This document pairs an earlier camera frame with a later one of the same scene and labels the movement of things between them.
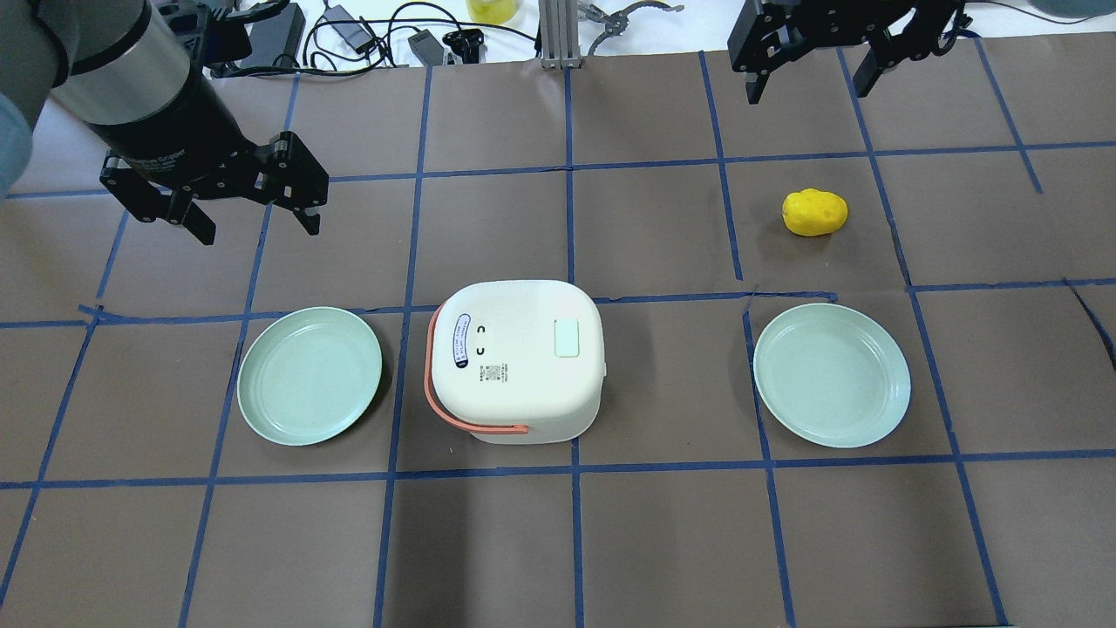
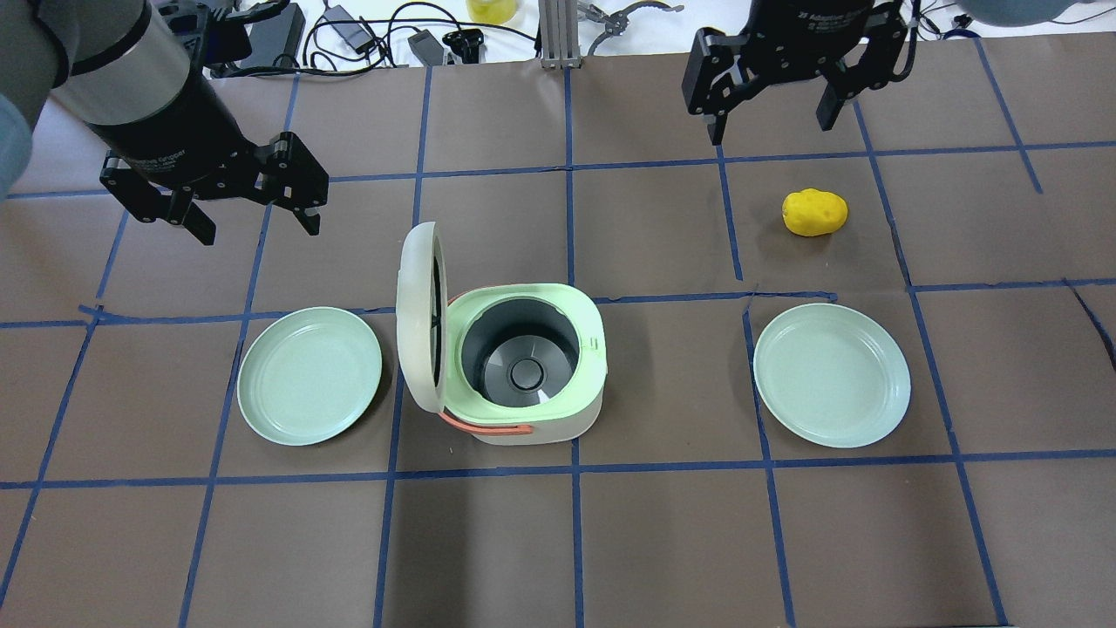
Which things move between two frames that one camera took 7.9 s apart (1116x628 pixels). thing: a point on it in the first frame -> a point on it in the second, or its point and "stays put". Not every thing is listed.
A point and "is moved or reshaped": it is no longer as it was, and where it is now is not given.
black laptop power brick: (276, 41) stays put
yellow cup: (491, 12) stays put
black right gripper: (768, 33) -> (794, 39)
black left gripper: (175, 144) stays put
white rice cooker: (517, 362) is moved or reshaped
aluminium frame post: (560, 34) stays put
